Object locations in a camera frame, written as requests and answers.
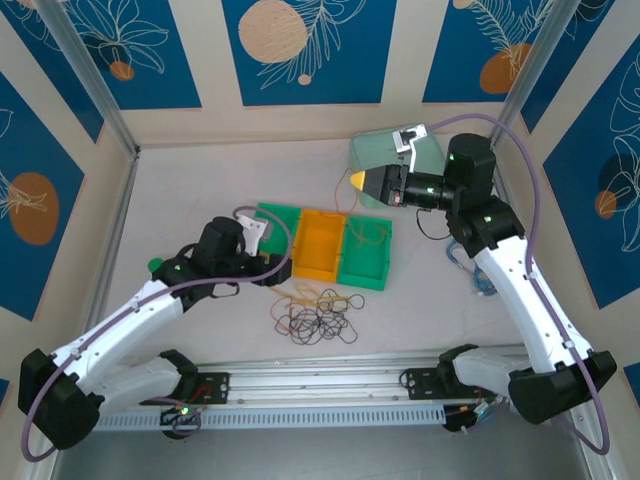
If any blue coiled cable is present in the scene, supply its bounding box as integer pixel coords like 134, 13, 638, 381
446, 238, 497, 300

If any grey slotted cable duct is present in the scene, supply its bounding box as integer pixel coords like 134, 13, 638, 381
92, 405, 447, 432

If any base circuit board with wires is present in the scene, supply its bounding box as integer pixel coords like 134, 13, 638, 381
443, 397, 501, 437
158, 403, 202, 441

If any right arm black wire loop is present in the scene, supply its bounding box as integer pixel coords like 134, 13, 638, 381
415, 208, 452, 242

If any aluminium frame post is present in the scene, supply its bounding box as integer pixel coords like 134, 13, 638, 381
34, 0, 142, 157
488, 0, 572, 151

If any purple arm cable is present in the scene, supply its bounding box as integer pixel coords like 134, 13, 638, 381
427, 113, 612, 457
22, 203, 296, 461

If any yellow plastic bin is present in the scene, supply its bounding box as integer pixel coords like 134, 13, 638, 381
291, 208, 350, 281

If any arm black wire loop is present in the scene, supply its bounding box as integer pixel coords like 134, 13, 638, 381
415, 208, 452, 242
208, 281, 242, 300

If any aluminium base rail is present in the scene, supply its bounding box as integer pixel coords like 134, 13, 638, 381
194, 352, 530, 409

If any aluminium side rail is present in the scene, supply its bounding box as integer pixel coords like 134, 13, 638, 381
569, 409, 617, 480
79, 149, 142, 351

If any mint green fabric pouch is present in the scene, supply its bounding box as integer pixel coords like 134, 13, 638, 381
348, 128, 446, 210

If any green plastic bin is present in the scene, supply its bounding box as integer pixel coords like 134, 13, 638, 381
337, 214, 394, 292
254, 201, 302, 261

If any left arm black wire loop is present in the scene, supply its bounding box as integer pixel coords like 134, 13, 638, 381
208, 281, 242, 300

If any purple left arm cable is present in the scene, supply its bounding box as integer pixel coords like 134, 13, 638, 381
22, 203, 296, 461

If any pile of rubber bands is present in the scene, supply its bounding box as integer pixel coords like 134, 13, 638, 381
272, 287, 367, 347

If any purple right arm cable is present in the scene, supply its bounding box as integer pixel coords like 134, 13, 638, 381
427, 113, 612, 457

